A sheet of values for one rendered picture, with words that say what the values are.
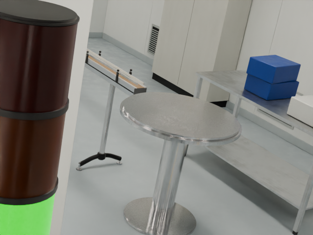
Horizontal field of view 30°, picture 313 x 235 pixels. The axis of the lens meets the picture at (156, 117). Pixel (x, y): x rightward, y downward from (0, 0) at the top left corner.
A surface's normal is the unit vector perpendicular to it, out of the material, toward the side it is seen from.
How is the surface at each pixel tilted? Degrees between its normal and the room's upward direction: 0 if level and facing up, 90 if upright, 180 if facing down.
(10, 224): 90
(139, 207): 0
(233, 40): 90
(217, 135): 0
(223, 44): 90
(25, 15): 0
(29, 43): 90
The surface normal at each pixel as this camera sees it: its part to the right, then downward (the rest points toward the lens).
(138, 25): -0.79, 0.07
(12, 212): 0.24, 0.39
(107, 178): 0.18, -0.92
